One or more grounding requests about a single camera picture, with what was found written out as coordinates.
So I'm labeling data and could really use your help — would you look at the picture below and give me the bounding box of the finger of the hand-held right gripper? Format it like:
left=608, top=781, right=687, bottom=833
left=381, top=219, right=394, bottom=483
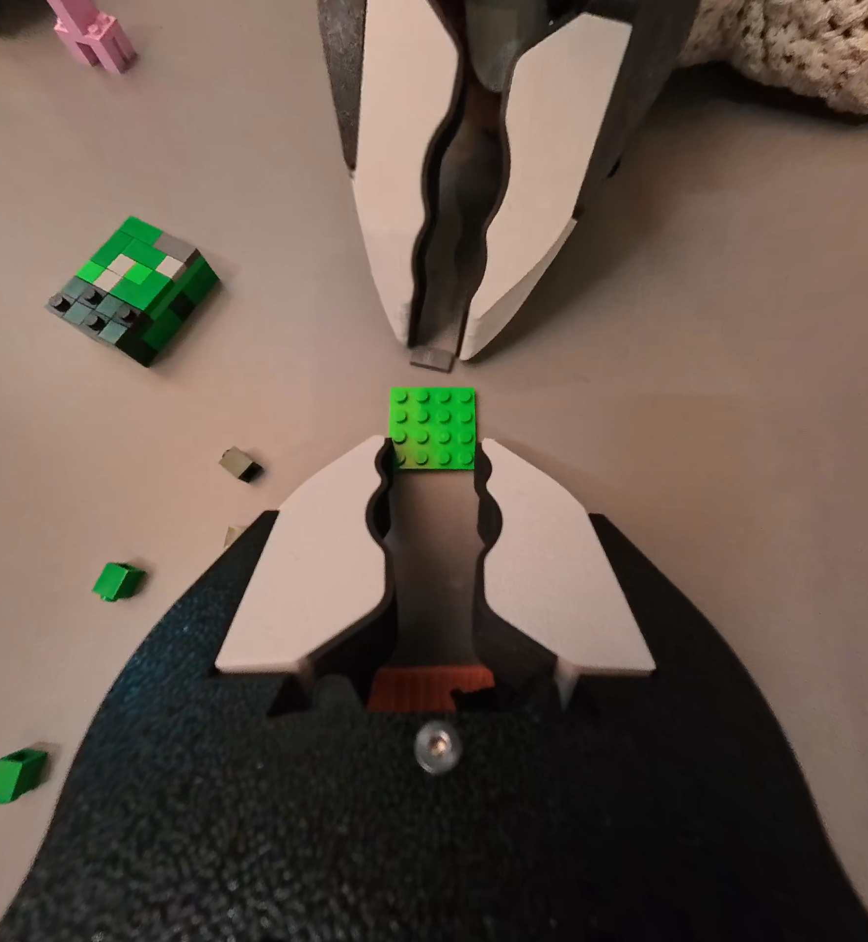
left=349, top=0, right=472, bottom=350
left=459, top=6, right=633, bottom=363

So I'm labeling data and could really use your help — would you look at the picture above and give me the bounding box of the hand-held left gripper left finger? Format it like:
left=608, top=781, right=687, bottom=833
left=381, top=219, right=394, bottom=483
left=215, top=434, right=398, bottom=685

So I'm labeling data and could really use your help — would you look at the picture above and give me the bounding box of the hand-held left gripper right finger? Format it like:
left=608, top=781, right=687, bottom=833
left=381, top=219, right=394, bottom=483
left=474, top=436, right=659, bottom=696

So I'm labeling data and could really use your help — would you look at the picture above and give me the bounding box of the green square lego plate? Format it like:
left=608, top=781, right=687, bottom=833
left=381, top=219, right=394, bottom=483
left=388, top=386, right=479, bottom=472

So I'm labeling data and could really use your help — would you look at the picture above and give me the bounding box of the small grey black lego piece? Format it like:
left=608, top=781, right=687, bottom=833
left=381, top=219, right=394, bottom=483
left=219, top=446, right=265, bottom=485

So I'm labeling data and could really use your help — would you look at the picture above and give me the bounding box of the green lego brick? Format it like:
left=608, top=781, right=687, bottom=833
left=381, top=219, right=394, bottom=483
left=0, top=748, right=50, bottom=805
left=92, top=562, right=148, bottom=604

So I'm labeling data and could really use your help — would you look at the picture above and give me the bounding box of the green lego block assembly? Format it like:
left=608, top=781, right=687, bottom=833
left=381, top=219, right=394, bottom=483
left=45, top=215, right=223, bottom=367

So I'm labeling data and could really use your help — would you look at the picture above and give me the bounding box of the pink lego figure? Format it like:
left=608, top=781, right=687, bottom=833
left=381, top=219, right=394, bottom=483
left=45, top=0, right=140, bottom=76

